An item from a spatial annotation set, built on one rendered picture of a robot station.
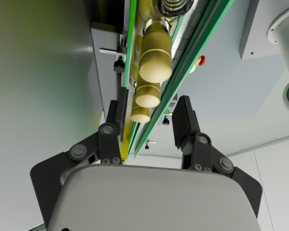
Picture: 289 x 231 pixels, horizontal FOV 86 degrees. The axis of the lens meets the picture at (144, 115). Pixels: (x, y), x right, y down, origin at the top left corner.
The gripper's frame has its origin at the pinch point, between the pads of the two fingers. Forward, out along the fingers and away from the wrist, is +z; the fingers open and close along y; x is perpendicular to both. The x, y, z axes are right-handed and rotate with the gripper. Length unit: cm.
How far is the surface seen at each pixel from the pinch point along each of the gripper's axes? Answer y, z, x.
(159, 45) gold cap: 0.1, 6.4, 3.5
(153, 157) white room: 120, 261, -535
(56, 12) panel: -11.8, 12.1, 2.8
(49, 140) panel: -11.9, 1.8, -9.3
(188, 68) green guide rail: 12.8, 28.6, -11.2
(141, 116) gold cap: 0.0, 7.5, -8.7
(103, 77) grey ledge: -13, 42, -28
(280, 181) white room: 356, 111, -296
